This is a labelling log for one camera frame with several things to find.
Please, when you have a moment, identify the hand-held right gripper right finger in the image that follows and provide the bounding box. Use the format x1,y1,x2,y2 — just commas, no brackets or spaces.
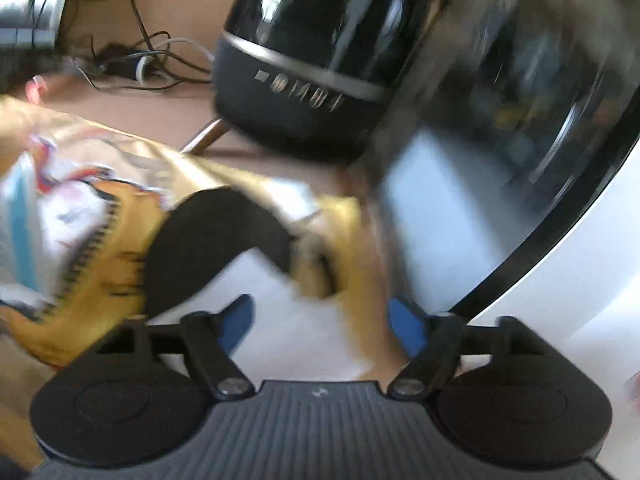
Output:
386,296,552,402

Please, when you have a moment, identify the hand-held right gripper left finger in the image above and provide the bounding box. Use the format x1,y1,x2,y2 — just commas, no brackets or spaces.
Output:
95,294,257,402

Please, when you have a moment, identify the black soft cloth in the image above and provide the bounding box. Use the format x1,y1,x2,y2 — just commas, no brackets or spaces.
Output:
142,186,297,322

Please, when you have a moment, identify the golden printed blanket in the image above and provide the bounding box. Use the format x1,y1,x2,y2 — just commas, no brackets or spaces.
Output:
0,94,398,378

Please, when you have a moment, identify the brown wooden leg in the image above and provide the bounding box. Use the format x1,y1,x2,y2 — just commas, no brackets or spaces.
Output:
180,116,232,155

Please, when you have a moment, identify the black air fryer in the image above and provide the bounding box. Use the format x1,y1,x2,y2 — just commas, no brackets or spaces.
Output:
210,0,468,165

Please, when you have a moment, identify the small pink object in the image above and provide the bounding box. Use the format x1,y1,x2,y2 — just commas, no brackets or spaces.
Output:
25,74,53,106

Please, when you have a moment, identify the silver device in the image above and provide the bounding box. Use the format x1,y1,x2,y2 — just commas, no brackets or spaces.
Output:
0,0,77,52

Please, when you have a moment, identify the bundle of black cables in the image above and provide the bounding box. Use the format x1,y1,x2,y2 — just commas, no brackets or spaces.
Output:
62,0,217,95

